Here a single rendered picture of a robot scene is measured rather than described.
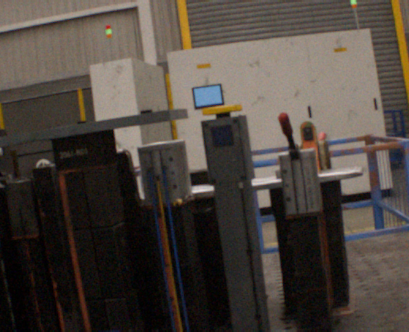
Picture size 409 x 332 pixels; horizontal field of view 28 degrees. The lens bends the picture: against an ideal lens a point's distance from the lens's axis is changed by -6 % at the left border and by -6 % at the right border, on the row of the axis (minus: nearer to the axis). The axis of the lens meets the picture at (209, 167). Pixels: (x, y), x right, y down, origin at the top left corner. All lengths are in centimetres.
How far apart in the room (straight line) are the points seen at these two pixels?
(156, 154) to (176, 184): 7
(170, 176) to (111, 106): 822
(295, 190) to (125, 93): 826
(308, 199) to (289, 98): 818
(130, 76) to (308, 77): 203
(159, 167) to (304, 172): 27
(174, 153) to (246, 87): 814
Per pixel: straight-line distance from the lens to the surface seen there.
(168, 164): 164
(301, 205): 161
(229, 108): 145
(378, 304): 183
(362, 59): 989
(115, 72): 985
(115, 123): 146
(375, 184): 490
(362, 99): 987
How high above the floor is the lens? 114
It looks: 3 degrees down
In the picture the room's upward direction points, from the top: 8 degrees counter-clockwise
